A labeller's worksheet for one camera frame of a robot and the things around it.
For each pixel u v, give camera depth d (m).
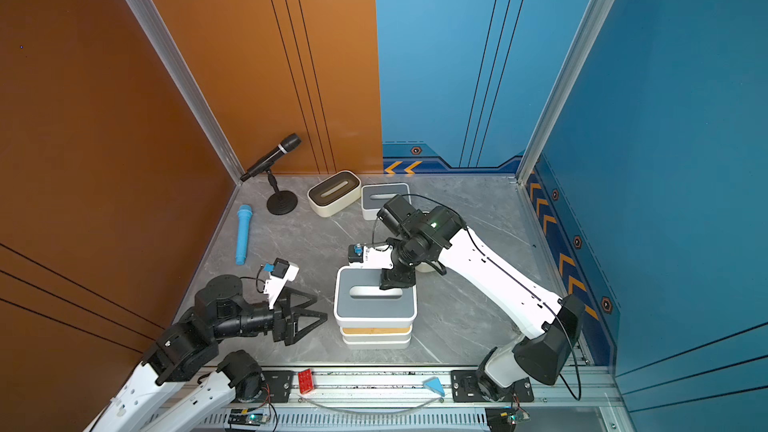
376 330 0.72
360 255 0.58
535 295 0.41
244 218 1.04
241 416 0.72
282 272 0.58
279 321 0.55
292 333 0.54
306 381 0.74
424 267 0.62
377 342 0.74
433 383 0.73
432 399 0.72
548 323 0.40
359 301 0.65
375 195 1.12
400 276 0.60
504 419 0.70
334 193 1.08
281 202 1.11
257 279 0.58
